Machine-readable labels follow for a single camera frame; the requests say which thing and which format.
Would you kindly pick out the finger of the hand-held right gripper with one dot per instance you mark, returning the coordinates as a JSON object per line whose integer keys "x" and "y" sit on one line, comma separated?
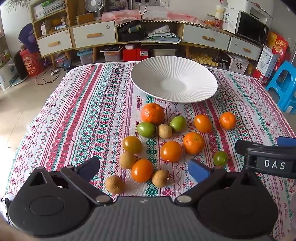
{"x": 286, "y": 141}
{"x": 254, "y": 150}

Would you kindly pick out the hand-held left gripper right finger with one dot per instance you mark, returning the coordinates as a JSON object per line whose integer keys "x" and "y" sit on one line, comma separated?
{"x": 198, "y": 170}

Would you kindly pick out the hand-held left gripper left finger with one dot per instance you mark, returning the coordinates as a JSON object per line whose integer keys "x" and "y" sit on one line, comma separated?
{"x": 89, "y": 165}

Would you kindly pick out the small green lime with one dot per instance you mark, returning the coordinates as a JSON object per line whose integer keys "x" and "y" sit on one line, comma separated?
{"x": 220, "y": 158}

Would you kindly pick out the medium orange mandarin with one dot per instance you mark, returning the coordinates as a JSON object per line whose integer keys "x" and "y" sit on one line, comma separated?
{"x": 193, "y": 143}

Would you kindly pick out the brown longan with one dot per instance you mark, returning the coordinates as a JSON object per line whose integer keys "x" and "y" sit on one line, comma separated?
{"x": 115, "y": 184}
{"x": 160, "y": 178}

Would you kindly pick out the smooth orange persimmon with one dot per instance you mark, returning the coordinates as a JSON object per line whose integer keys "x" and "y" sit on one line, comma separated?
{"x": 142, "y": 170}
{"x": 171, "y": 151}
{"x": 202, "y": 123}

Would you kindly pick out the brown kiwi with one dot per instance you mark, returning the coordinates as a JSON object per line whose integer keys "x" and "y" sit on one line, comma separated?
{"x": 165, "y": 131}
{"x": 127, "y": 160}

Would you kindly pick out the small orange mandarin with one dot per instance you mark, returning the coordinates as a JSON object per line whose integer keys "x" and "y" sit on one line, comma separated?
{"x": 227, "y": 120}

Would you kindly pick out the orange-green persimmon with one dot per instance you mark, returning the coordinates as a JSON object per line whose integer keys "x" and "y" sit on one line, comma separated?
{"x": 132, "y": 144}

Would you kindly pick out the white ribbed plate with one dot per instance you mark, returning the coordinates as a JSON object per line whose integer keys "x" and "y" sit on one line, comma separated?
{"x": 173, "y": 76}

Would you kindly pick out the patterned striped tablecloth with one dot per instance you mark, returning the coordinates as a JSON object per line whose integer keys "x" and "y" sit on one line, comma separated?
{"x": 81, "y": 115}

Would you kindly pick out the green jujube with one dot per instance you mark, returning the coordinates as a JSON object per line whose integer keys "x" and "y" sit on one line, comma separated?
{"x": 145, "y": 129}
{"x": 178, "y": 123}

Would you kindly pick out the blue plastic stool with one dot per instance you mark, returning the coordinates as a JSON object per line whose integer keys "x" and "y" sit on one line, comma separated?
{"x": 285, "y": 69}

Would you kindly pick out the large orange mandarin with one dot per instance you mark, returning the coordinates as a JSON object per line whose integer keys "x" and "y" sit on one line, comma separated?
{"x": 152, "y": 113}

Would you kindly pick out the white and blue carton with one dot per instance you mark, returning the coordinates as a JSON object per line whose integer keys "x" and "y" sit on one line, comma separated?
{"x": 266, "y": 60}

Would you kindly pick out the white printed basket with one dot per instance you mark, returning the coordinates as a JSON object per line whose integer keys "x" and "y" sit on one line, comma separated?
{"x": 239, "y": 63}

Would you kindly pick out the red gift box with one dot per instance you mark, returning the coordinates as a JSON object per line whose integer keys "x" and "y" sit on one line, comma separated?
{"x": 279, "y": 44}

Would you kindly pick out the white power strip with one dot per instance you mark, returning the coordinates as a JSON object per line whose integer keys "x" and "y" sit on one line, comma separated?
{"x": 54, "y": 72}

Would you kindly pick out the small black device on tripod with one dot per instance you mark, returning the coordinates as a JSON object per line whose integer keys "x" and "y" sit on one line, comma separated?
{"x": 67, "y": 64}

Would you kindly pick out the yellow egg tray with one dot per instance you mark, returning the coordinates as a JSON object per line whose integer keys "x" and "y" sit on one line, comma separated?
{"x": 203, "y": 59}

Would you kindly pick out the clear bin blue lid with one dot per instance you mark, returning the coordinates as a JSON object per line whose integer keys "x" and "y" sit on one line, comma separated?
{"x": 85, "y": 58}

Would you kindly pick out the clear bin with orange contents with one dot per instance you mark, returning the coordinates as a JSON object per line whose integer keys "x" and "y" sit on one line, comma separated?
{"x": 112, "y": 56}

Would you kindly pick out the black microwave oven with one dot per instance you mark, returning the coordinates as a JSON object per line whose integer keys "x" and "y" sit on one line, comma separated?
{"x": 252, "y": 29}

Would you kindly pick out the red shopping bag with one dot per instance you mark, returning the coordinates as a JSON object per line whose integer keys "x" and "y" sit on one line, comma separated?
{"x": 31, "y": 63}

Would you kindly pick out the clear storage bin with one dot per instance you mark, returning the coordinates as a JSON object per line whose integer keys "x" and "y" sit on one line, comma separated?
{"x": 161, "y": 52}

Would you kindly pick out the white carton blue print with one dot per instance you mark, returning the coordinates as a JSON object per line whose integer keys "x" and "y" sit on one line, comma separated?
{"x": 230, "y": 20}

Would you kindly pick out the glass jar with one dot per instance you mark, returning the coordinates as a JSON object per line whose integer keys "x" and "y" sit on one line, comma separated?
{"x": 211, "y": 22}

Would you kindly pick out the black case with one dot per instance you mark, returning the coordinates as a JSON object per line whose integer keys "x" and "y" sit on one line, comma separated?
{"x": 131, "y": 36}

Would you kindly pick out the pile of loose papers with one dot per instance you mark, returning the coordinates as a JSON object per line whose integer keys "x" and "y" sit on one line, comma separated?
{"x": 161, "y": 34}

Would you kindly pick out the white printer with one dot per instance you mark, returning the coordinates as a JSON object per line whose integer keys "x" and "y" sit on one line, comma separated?
{"x": 242, "y": 4}

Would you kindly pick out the dark blue bag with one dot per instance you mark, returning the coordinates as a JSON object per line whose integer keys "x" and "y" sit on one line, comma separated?
{"x": 26, "y": 34}

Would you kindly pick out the long wooden cabinet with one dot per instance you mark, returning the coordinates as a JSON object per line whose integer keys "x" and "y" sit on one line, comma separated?
{"x": 72, "y": 14}

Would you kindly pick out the pink tasselled cloth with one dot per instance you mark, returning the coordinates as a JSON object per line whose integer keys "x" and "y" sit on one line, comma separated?
{"x": 161, "y": 15}

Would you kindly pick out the small white desk fan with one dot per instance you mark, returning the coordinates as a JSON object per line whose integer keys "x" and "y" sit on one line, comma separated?
{"x": 93, "y": 5}

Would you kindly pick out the stack of documents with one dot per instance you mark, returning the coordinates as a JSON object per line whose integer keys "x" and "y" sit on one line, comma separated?
{"x": 54, "y": 7}

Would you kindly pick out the framed cat picture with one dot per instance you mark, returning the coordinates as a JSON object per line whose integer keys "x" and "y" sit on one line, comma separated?
{"x": 118, "y": 4}

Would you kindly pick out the wall socket panel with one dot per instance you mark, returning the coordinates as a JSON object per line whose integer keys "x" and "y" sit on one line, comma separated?
{"x": 157, "y": 2}

